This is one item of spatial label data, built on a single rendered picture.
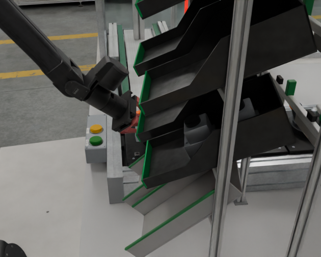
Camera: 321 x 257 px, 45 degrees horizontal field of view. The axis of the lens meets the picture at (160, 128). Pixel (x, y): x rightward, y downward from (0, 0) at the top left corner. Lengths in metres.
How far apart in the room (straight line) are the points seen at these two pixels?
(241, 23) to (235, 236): 0.69
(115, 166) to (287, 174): 0.52
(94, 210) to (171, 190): 0.34
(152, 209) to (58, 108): 2.59
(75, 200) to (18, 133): 2.04
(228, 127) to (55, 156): 0.89
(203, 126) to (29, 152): 0.87
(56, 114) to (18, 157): 1.95
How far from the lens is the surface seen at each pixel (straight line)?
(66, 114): 3.34
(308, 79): 2.00
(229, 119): 0.60
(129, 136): 1.26
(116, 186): 1.13
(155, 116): 0.91
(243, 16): 0.54
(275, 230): 1.14
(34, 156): 1.42
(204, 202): 0.74
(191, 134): 0.70
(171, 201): 0.89
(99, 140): 1.25
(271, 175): 1.22
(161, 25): 2.30
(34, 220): 1.18
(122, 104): 0.98
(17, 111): 3.51
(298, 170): 1.25
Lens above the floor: 1.68
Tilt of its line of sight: 33 degrees down
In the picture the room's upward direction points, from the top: straight up
